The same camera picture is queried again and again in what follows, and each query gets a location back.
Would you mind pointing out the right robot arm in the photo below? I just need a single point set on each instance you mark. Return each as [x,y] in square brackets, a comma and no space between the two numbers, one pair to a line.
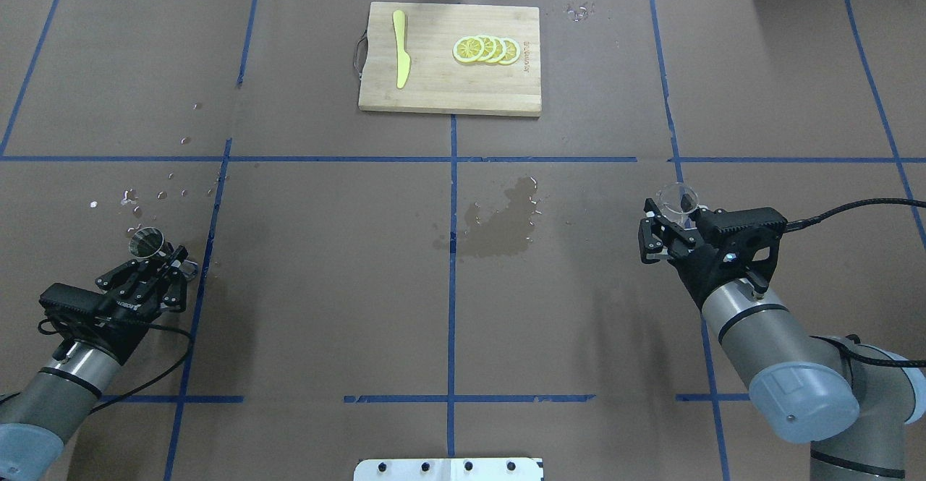
[849,401]

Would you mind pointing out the lemon slice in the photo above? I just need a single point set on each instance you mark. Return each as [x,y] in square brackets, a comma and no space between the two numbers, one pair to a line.
[501,51]
[488,47]
[512,52]
[468,49]

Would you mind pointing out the yellow plastic knife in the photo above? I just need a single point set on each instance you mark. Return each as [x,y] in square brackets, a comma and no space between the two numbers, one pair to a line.
[403,59]

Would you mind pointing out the lemon slice front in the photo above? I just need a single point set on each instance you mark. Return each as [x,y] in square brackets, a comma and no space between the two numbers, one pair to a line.
[468,49]

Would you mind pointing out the wooden cutting board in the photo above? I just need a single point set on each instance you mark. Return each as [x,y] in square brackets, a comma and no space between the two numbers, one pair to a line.
[437,82]

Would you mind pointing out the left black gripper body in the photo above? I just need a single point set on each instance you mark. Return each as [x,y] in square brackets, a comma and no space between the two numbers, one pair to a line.
[124,323]

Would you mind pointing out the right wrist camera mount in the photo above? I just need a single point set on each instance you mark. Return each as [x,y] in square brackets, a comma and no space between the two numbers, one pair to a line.
[725,247]

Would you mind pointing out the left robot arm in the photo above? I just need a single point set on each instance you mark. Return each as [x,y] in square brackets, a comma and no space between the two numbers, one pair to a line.
[38,421]

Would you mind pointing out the steel jigger shaker cup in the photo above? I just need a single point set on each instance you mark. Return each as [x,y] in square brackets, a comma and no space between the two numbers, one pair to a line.
[147,242]

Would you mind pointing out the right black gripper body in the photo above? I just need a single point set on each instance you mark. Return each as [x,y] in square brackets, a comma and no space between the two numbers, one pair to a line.
[696,273]

